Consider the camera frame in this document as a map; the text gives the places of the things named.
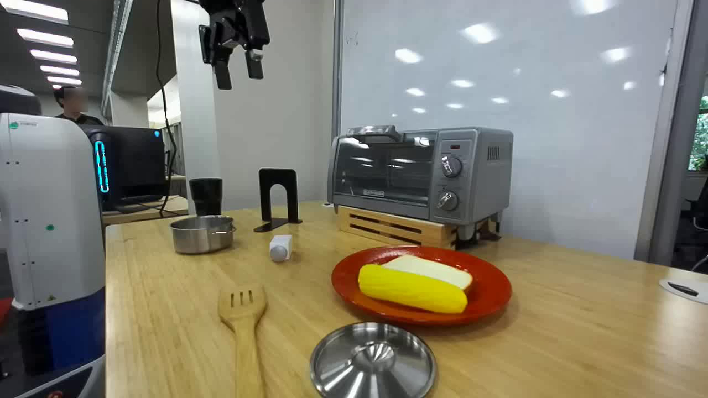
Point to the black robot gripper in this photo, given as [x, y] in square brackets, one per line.
[236, 22]

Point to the round steel pot lid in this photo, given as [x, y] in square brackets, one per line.
[372, 360]

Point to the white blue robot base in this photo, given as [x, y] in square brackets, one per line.
[53, 242]

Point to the small steel pot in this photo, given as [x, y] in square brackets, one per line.
[200, 236]

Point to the black plastic cup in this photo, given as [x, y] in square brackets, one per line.
[206, 196]

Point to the person in background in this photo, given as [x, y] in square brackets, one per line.
[69, 101]

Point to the wooden slatted stand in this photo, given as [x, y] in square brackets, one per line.
[405, 230]

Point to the wooden slotted spatula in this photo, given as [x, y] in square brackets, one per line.
[241, 307]

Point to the silver toaster oven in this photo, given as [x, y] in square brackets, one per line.
[448, 175]

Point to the yellow corn cob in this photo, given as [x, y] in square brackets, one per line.
[411, 290]

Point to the red round plate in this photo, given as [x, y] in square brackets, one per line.
[486, 296]

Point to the black marker pen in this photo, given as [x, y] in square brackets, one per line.
[682, 287]

